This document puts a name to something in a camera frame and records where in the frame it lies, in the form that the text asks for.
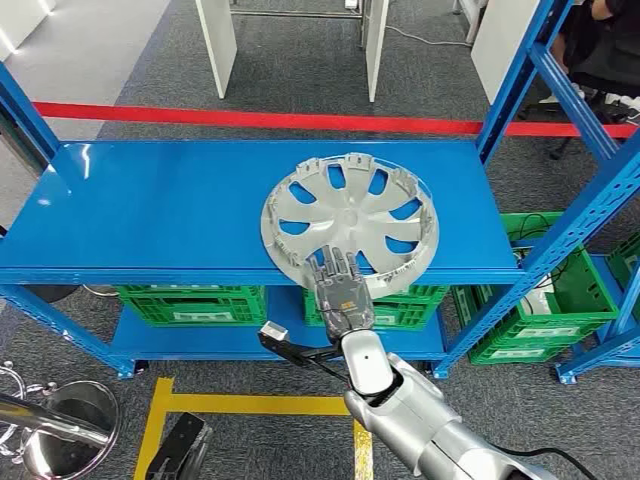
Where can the white desk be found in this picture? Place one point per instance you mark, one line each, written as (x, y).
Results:
(500, 40)
(220, 46)

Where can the white device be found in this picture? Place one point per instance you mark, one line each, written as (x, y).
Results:
(537, 301)

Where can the black stanchion post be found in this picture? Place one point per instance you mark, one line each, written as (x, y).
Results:
(52, 294)

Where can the black right camera bracket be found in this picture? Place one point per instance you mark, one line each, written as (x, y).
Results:
(300, 354)

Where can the silver plastic wheel cover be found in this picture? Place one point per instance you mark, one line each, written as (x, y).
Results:
(350, 222)

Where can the red barrier belt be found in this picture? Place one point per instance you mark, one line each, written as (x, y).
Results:
(250, 120)

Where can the yellow floor tape square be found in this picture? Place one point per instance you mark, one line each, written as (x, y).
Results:
(250, 404)

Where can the white cabinet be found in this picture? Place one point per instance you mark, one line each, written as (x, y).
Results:
(20, 20)

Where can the person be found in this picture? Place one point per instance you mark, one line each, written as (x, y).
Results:
(602, 8)

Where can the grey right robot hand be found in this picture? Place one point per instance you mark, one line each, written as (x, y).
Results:
(345, 301)

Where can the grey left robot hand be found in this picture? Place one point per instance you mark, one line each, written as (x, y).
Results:
(200, 450)

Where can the black stool chrome base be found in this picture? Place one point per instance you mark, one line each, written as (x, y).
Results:
(15, 374)

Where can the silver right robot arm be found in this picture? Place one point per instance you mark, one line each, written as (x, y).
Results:
(425, 424)

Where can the green plastic crate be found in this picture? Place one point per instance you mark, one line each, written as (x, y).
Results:
(575, 311)
(415, 311)
(627, 262)
(150, 308)

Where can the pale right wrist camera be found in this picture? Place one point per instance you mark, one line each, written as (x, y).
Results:
(275, 332)

